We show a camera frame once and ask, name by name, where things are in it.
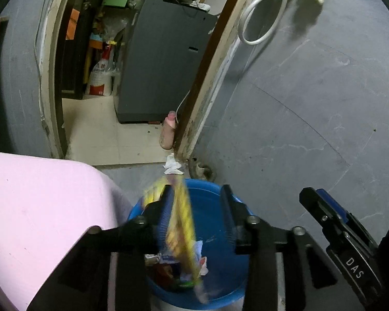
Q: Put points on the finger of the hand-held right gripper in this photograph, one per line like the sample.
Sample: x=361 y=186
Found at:
x=334 y=205
x=314 y=205

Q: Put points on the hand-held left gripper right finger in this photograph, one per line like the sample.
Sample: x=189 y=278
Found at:
x=228 y=213

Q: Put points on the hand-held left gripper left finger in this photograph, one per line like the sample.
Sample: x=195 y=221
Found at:
x=165 y=213

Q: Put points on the blue plastic basin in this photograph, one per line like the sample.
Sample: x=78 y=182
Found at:
x=210 y=207

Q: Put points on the long yellow wrapper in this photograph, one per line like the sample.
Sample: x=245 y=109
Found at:
x=181 y=226

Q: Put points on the white plastic wrapper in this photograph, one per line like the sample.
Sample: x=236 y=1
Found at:
x=203 y=265

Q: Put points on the trash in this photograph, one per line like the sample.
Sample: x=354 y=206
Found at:
x=162 y=272

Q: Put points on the green white wrapper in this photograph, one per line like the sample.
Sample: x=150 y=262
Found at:
x=184 y=285

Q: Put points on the white crumpled tissue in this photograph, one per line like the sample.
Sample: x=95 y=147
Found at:
x=172 y=165

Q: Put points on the grey floor drain fitting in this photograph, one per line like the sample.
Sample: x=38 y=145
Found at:
x=202 y=170

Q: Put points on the pink plastic bottle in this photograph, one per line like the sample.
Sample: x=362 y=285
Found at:
x=168 y=131

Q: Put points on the pink floral tablecloth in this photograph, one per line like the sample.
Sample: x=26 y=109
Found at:
x=35 y=207

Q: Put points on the grey metal cabinet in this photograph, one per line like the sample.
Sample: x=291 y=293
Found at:
x=162 y=64

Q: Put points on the white red sack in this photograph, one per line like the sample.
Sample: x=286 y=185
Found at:
x=99 y=74

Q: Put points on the dark wooden door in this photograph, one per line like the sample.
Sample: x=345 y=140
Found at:
x=74 y=68

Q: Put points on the orange paper sheet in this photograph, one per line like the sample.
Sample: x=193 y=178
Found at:
x=73 y=24

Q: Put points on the green cardboard box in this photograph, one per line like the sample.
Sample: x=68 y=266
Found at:
x=116 y=1

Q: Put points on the wooden door frame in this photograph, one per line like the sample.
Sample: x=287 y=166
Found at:
x=48 y=87

